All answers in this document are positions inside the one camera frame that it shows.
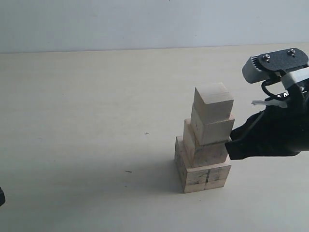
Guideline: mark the second largest wooden cube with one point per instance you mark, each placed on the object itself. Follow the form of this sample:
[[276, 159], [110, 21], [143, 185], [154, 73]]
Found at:
[[202, 155]]

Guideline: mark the smallest wooden cube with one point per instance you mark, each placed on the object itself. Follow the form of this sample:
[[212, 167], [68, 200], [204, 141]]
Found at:
[[213, 102]]

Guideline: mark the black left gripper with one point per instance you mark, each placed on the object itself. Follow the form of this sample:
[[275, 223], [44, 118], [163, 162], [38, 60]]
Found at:
[[2, 197]]

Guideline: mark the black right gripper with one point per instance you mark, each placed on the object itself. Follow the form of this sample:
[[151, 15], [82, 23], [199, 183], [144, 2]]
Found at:
[[280, 130]]

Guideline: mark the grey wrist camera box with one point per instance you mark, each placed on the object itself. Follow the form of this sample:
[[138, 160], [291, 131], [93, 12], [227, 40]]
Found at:
[[262, 66]]

